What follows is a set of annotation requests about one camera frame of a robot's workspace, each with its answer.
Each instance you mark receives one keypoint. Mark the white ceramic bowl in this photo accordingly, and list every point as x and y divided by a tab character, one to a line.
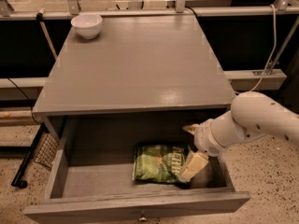
87	26

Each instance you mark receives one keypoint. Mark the grey open top drawer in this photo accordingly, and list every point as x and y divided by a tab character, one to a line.
92	176

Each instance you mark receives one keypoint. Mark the metal drawer knob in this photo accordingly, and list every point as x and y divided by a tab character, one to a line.
142	218

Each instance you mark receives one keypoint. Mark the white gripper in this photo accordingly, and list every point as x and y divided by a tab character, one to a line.
205	139

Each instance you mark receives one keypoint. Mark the wire mesh basket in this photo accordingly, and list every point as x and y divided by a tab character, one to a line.
46	151

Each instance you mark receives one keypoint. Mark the wooden stick with black tape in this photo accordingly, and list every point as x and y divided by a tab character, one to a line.
40	19

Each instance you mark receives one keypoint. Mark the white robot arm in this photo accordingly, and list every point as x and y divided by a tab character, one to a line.
252	115

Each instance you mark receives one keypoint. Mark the metal rail frame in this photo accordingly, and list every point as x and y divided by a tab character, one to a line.
65	9

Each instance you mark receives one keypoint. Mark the green jalapeno chip bag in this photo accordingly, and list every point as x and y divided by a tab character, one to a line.
158	162

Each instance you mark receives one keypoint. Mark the black wheeled stand leg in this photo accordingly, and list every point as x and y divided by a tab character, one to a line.
17	181

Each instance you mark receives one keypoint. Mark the grey wooden cabinet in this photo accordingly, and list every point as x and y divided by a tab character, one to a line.
135	64

